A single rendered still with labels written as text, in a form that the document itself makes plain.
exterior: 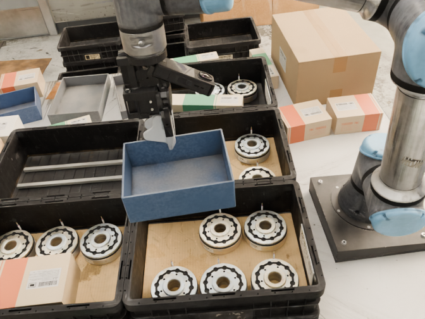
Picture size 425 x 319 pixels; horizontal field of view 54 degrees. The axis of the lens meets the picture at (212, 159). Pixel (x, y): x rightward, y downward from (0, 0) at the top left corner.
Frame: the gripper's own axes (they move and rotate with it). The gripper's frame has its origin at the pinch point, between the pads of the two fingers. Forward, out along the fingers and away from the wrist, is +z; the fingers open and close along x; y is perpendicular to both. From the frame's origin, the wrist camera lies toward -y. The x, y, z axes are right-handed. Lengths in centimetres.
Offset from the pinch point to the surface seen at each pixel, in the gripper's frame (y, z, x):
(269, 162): -23.7, 27.7, -24.4
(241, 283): -10.8, 28.3, 15.1
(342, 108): -55, 31, -53
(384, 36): -155, 91, -246
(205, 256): -3.3, 30.3, 5.0
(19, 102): 70, 34, -88
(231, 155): -13.4, 27.2, -29.0
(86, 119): 37, 31, -64
